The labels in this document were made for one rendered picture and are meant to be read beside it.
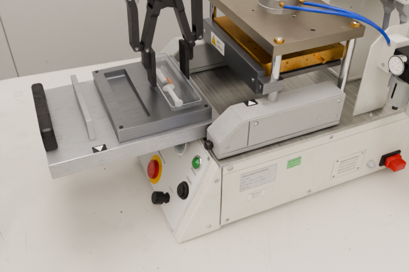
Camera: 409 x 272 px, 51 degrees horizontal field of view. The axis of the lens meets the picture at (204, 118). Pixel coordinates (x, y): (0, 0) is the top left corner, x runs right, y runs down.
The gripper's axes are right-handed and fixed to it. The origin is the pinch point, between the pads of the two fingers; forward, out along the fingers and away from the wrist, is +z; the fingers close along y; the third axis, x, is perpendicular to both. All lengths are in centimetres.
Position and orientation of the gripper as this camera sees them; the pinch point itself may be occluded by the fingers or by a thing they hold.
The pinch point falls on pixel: (168, 64)
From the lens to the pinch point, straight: 77.1
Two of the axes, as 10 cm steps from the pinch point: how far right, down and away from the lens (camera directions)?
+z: -0.1, 7.9, 6.1
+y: -9.2, 2.3, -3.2
